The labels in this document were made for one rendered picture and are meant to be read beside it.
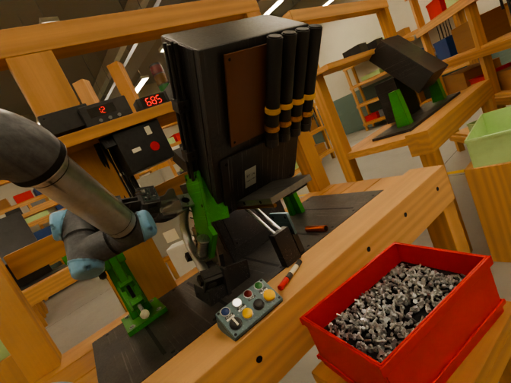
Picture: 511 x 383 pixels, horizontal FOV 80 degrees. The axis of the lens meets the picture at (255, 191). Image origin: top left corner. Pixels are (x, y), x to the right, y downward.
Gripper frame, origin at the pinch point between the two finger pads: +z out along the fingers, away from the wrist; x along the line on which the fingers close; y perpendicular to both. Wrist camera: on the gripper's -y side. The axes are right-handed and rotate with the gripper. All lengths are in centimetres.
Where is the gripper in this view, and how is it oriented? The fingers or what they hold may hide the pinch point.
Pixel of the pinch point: (183, 204)
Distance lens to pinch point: 99.5
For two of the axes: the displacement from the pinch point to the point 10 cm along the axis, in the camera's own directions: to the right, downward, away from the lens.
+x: -5.0, -6.5, 5.8
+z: 8.3, -1.8, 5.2
